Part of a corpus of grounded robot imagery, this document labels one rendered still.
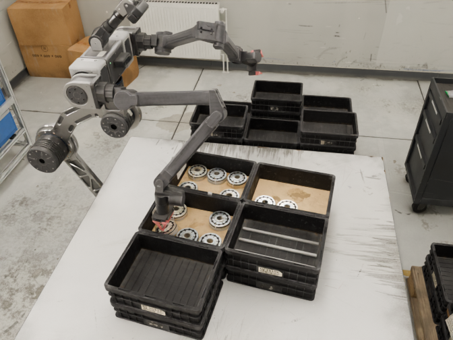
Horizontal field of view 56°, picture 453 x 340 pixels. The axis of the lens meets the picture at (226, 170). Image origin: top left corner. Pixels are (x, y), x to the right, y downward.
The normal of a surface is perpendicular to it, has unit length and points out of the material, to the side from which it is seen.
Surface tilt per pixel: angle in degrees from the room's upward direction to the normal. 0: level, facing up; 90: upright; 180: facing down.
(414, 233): 0
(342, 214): 0
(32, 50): 89
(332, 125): 0
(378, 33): 90
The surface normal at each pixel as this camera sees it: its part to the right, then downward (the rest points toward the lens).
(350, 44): -0.17, 0.64
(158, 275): -0.03, -0.76
